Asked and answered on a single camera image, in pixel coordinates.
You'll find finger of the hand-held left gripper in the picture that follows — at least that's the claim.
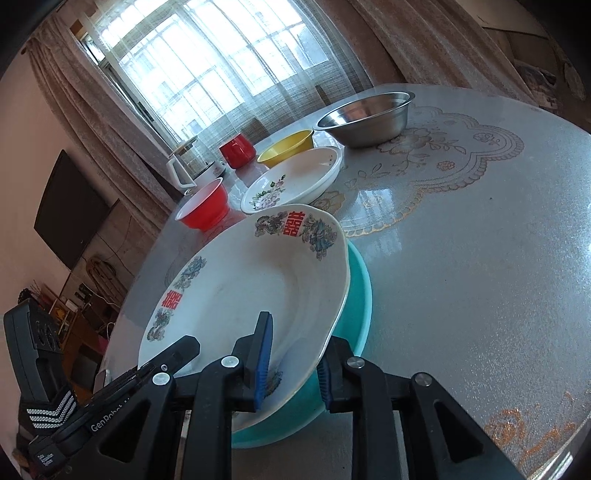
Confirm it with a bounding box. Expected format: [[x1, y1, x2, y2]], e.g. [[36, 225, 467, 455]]
[[134, 335, 201, 377]]

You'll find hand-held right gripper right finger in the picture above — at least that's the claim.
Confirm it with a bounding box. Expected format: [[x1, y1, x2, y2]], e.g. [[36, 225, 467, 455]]
[[316, 336, 527, 480]]

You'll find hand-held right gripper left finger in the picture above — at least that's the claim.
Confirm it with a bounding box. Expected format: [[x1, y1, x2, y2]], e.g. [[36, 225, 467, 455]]
[[88, 311, 274, 480]]

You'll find teal bowl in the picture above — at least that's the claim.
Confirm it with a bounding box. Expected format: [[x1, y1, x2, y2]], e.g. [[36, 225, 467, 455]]
[[231, 240, 373, 448]]

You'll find large white plate red print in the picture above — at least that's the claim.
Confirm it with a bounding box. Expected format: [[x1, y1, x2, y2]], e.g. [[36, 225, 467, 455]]
[[137, 204, 351, 418]]

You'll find white floral plate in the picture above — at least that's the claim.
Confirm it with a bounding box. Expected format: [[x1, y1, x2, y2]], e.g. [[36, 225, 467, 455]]
[[240, 146, 345, 216]]

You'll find yellow bowl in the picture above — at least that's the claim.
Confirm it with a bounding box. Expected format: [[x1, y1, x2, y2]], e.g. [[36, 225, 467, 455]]
[[257, 130, 315, 169]]

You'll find stainless steel basin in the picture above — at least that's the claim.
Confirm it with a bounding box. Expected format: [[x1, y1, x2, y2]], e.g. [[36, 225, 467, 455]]
[[313, 91, 415, 148]]

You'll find wooden television cabinet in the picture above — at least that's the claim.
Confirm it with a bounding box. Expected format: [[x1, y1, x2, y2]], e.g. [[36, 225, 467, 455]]
[[18, 258, 132, 393]]

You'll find red bowl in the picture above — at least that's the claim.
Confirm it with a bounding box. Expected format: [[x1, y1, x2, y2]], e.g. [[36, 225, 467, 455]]
[[175, 178, 230, 232]]

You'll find black television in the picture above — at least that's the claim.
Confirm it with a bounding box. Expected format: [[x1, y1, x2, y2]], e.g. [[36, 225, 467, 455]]
[[34, 149, 120, 271]]

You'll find grey floral tablecloth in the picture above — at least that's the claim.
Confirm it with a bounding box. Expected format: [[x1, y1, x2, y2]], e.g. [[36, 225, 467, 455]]
[[104, 83, 591, 480]]

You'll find red mug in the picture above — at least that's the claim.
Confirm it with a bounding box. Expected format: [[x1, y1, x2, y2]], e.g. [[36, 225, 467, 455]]
[[219, 134, 256, 169]]

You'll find brown patterned curtain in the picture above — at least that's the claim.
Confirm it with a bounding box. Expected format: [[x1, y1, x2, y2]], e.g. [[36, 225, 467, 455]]
[[28, 18, 185, 206], [318, 0, 541, 97]]

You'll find large window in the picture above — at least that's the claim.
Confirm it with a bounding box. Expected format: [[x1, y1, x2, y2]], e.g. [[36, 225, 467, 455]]
[[69, 0, 342, 144]]

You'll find white sheer curtain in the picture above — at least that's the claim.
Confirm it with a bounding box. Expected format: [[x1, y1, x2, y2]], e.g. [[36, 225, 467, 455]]
[[69, 0, 375, 148]]

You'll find patterned cloth pile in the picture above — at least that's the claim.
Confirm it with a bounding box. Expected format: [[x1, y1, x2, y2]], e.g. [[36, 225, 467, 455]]
[[515, 62, 561, 112]]

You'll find glass kettle white handle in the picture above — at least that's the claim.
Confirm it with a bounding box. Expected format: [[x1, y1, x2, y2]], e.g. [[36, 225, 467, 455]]
[[166, 136, 227, 197]]

